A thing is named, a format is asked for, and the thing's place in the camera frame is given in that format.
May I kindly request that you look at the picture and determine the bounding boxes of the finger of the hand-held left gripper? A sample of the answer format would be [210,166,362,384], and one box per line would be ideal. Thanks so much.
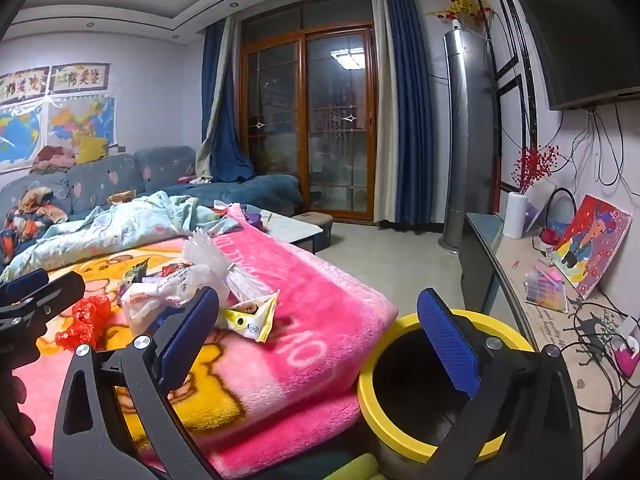
[0,269,49,307]
[0,271,87,331]

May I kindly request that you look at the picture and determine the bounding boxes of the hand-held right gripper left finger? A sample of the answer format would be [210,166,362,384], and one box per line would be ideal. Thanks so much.
[52,286,221,480]

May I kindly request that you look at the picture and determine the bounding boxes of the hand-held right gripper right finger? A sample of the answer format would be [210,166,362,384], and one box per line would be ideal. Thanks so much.
[416,287,584,480]

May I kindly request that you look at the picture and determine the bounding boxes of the red plastic wrapper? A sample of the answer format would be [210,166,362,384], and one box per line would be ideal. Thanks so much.
[55,294,112,352]

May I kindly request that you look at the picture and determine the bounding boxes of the white red-print plastic bag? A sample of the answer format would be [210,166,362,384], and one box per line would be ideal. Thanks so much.
[119,266,216,336]

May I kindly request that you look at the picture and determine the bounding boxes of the yellow snack packet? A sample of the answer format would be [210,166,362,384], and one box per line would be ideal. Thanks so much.
[215,292,280,345]

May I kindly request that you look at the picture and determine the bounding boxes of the purple snack packet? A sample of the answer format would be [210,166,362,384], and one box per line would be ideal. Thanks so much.
[117,258,151,301]

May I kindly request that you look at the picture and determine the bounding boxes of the clear white plastic bundle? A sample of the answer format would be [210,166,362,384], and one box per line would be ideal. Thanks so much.
[181,227,281,306]

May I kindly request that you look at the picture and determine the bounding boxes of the yellow round bin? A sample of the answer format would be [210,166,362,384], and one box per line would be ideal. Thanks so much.
[356,309,538,467]

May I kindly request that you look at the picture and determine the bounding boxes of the person's left hand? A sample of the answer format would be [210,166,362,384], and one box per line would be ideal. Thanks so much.
[7,374,35,441]

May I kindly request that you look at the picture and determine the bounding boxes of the colourful patterned blanket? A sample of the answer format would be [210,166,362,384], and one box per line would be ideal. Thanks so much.
[0,187,68,266]

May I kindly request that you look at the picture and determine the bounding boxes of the light blue printed quilt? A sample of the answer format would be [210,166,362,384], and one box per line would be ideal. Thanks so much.
[0,191,251,283]

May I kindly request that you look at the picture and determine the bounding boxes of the long television stand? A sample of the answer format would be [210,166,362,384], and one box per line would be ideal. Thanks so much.
[457,212,640,480]

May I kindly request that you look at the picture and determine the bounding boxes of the clear box of coloured pens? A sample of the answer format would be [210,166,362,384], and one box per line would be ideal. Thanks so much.
[525,260,568,313]

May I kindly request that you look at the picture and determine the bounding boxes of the pink printed bear blanket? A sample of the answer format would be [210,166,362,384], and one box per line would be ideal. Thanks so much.
[10,227,401,480]

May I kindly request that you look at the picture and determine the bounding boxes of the pile of clothes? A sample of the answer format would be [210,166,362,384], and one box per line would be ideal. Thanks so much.
[30,145,77,173]

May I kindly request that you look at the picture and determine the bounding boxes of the white coffee table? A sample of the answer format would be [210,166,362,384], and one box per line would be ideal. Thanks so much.
[250,207,325,256]

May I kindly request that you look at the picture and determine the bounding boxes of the yellow pillow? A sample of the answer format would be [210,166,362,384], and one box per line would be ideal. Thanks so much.
[75,136,110,165]

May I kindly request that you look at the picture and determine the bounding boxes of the white ribbed vase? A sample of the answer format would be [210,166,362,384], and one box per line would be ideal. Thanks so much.
[502,191,530,239]

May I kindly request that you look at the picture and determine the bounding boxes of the yellow-green cloth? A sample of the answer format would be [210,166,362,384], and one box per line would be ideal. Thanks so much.
[345,452,387,480]

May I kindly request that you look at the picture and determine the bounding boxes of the blue world map poster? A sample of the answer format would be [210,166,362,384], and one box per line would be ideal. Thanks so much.
[0,100,47,171]

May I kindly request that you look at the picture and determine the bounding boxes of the blue heart-print sofa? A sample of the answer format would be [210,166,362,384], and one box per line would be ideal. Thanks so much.
[0,146,303,261]

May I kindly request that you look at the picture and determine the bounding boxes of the dark storage stool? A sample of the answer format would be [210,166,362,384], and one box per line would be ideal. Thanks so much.
[291,211,335,251]

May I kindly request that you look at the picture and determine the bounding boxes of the colourful country map poster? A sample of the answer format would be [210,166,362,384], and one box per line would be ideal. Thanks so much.
[47,96,117,148]

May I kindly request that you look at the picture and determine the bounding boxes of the pink heart-shaped box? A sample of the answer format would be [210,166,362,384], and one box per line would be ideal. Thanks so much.
[614,342,640,377]

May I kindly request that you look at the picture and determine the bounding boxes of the colourful figure painting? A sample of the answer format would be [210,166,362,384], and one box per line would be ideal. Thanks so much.
[552,195,633,301]

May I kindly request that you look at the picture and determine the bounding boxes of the blue and beige curtain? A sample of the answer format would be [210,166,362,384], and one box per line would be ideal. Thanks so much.
[195,15,257,184]
[372,0,447,233]

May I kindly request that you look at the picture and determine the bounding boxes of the red berry branches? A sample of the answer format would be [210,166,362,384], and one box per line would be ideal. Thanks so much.
[510,144,558,195]

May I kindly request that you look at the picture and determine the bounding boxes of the silver tower air conditioner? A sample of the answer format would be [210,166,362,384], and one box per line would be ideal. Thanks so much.
[439,27,501,252]

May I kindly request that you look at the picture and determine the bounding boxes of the wooden sliding glass door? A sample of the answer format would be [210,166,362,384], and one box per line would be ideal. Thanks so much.
[239,0,378,223]

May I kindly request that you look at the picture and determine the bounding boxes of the yellow and red artificial flowers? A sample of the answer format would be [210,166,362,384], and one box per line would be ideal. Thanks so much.
[427,0,493,28]

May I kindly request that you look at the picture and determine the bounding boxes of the black cable tangle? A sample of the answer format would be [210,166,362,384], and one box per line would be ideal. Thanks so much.
[562,295,640,416]

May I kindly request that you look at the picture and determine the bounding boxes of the embroidered wall poster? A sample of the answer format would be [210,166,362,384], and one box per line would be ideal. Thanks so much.
[50,62,111,95]
[0,67,51,106]

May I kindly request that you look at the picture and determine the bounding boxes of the black hanging wall cables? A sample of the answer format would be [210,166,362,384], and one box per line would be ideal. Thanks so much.
[550,105,640,191]

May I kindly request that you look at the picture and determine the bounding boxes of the black wall frame trim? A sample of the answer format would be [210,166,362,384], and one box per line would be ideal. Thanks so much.
[482,0,540,206]

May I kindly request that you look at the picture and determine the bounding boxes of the black wall-mounted television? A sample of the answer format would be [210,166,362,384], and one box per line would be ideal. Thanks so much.
[505,0,640,111]

